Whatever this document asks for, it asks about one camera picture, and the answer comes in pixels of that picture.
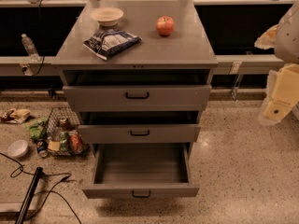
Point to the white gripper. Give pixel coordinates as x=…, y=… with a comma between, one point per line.
x=288, y=39

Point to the red apple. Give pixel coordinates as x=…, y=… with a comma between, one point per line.
x=165, y=26

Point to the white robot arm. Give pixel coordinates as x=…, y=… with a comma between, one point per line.
x=287, y=38

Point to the grey metal drawer cabinet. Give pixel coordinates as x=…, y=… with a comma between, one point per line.
x=186, y=48

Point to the grey bottom drawer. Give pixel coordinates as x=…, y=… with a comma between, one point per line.
x=141, y=171

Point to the grey drawer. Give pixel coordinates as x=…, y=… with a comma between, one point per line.
x=139, y=127
x=137, y=90
x=141, y=171

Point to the grey middle drawer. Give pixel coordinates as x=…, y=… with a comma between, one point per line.
x=139, y=127

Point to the grey top drawer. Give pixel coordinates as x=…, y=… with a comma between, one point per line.
x=137, y=90

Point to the blue white chip bag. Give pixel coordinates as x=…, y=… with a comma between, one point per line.
x=107, y=43

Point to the white bowl on cabinet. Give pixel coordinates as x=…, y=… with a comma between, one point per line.
x=107, y=16

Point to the red soda can in basket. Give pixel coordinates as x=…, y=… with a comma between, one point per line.
x=76, y=142

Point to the green can in basket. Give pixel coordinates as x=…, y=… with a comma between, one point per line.
x=63, y=139

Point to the clear plastic water bottle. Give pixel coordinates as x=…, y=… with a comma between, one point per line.
x=30, y=48

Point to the green snack bag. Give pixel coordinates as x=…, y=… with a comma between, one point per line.
x=37, y=128

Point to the soda can on floor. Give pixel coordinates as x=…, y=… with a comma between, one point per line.
x=41, y=147

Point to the black stand leg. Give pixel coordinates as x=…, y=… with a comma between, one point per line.
x=29, y=196

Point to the crumpled brown snack bag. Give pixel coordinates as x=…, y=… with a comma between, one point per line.
x=15, y=115

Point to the white bowl on floor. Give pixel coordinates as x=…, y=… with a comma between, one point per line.
x=18, y=149

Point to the wire mesh basket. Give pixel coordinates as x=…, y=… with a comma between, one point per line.
x=62, y=119

